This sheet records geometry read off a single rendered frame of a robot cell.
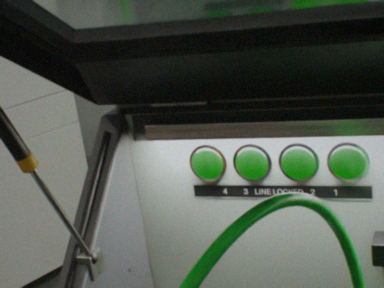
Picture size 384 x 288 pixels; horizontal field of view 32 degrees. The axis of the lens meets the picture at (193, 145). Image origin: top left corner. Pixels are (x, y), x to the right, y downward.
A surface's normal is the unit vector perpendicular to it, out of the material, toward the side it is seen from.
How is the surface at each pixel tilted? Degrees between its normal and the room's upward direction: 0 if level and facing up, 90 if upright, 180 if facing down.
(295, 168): 96
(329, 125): 90
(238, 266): 90
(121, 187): 90
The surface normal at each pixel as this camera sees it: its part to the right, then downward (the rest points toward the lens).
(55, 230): 0.74, 0.11
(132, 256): 0.93, -0.02
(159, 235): -0.34, 0.33
